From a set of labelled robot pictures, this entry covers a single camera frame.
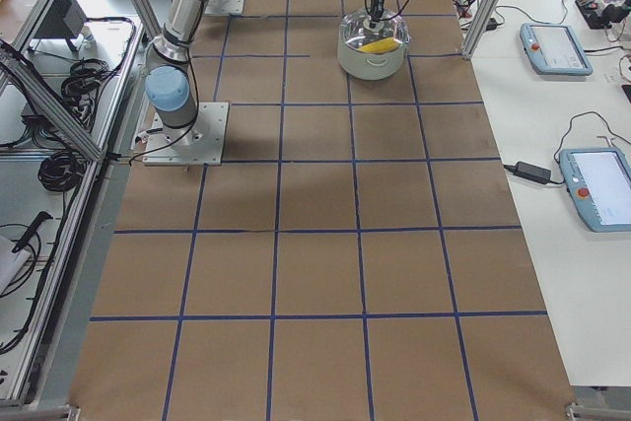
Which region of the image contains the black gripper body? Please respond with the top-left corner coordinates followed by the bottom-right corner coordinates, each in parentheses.
top-left (368, 0), bottom-right (386, 22)

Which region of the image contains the glass pot lid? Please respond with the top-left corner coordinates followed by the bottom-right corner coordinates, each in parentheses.
top-left (339, 10), bottom-right (410, 52)

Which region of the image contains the yellow corn cob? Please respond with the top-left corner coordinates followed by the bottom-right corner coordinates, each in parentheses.
top-left (359, 36), bottom-right (401, 54)

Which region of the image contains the pale green steel pot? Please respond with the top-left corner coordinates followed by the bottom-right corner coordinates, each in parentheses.
top-left (337, 10), bottom-right (410, 81)

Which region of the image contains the far blue teach pendant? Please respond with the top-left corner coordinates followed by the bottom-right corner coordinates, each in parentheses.
top-left (520, 24), bottom-right (593, 77)

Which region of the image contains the blue teach pendant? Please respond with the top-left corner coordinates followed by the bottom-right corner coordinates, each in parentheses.
top-left (520, 24), bottom-right (593, 77)
top-left (559, 147), bottom-right (630, 233)

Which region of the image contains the black power brick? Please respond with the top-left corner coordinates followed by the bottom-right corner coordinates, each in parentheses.
top-left (513, 161), bottom-right (551, 184)

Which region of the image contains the near blue teach pendant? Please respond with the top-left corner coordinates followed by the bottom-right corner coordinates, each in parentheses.
top-left (559, 147), bottom-right (630, 233)

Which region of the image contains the black monitor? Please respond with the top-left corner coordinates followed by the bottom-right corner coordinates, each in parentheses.
top-left (34, 0), bottom-right (87, 52)

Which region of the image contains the aluminium frame post right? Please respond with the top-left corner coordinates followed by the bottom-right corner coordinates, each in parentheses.
top-left (460, 0), bottom-right (519, 60)

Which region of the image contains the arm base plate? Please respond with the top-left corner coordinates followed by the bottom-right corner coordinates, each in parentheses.
top-left (141, 103), bottom-right (229, 166)
top-left (204, 0), bottom-right (245, 17)

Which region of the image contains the coiled black cable upper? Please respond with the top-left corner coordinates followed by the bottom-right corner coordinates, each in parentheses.
top-left (59, 58), bottom-right (117, 111)

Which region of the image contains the coiled black cable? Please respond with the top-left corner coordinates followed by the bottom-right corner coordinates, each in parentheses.
top-left (37, 150), bottom-right (81, 194)
top-left (59, 58), bottom-right (117, 111)

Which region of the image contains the aluminium frame rail left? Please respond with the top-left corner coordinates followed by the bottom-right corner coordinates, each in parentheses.
top-left (1, 0), bottom-right (159, 418)

